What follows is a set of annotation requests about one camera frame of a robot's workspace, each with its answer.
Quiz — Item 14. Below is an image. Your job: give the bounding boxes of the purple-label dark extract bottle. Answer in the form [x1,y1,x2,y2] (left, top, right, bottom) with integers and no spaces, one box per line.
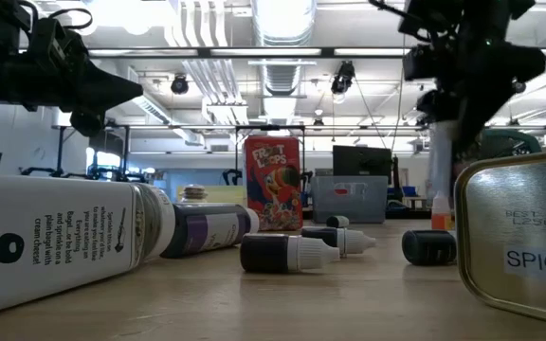
[161,202,261,260]

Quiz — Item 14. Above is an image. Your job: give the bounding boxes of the grey translucent plastic bin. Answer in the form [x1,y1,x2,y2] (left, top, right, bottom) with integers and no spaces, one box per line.
[310,174,391,224]

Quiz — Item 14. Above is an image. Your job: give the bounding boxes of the overhead beam with light strips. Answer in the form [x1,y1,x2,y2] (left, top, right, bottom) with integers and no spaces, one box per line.
[85,45,546,60]

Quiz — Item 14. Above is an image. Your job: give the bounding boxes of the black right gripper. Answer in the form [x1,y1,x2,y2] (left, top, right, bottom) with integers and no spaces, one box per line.
[438,35,546,160]

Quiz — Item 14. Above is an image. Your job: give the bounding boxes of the silver ceiling air duct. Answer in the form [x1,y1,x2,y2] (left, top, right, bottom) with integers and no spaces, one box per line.
[248,0,319,124]

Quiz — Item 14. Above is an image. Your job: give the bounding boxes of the gold spice tin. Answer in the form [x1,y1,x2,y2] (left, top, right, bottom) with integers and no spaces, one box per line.
[453,149,546,329]

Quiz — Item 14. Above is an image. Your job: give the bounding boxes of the teal-framed metal box grater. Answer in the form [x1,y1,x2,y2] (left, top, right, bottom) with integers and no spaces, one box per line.
[479,128,543,160]

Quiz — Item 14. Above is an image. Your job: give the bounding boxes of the black overhead rig camera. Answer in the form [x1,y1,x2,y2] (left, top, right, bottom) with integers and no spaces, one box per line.
[331,60,356,95]

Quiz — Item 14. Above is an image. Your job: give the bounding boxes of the black background monitor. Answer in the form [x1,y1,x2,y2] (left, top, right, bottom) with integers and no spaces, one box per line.
[332,145,393,177]

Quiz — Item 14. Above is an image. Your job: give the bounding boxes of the red Froot Loops box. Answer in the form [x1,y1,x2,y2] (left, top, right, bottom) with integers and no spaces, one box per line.
[243,135,303,232]

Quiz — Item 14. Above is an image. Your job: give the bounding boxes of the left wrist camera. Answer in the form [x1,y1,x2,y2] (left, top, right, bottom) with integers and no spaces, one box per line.
[26,7,95,62]

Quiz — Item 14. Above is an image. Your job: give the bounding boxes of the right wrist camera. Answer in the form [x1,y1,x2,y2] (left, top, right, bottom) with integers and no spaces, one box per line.
[401,43,445,81]

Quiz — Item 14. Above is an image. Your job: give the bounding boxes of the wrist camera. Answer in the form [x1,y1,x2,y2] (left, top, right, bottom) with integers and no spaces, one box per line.
[401,43,445,81]
[26,7,95,62]

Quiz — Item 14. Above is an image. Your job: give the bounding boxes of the black background workstation frame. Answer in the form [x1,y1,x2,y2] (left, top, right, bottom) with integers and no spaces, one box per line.
[52,121,428,179]

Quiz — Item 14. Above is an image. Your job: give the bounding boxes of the yellow plastic bin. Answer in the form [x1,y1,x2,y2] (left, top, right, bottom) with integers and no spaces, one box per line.
[176,184,248,208]

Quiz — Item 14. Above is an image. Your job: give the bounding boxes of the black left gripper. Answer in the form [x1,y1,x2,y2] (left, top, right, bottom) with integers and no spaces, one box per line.
[30,56,144,138]

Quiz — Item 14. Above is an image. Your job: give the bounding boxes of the white-label bagel seasoning jar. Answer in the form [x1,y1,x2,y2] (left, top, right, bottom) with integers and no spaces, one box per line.
[0,170,177,319]

